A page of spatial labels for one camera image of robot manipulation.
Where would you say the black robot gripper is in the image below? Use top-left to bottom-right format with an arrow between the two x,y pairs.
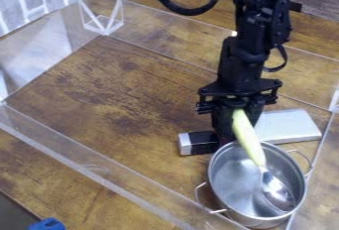
197,37 -> 282,146

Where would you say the small silver pot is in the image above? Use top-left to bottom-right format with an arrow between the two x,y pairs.
195,142 -> 314,229

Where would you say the yellow handled metal spoon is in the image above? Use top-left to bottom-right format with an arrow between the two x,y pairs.
233,109 -> 297,211

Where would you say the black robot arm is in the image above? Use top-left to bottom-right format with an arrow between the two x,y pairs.
198,0 -> 292,144

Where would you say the grey flat metal box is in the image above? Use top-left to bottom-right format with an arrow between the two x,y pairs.
254,109 -> 322,144

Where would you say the black and silver block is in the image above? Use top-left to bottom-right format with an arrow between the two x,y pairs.
179,131 -> 219,156

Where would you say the clear acrylic barrier panel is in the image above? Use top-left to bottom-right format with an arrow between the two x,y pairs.
0,0 -> 339,230

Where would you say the blue object at corner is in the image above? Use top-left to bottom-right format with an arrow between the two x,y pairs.
29,218 -> 67,230

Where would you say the black strip on wall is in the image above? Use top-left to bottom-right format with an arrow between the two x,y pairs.
290,2 -> 302,12

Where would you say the clear acrylic corner bracket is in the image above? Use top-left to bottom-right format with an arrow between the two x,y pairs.
79,0 -> 125,36

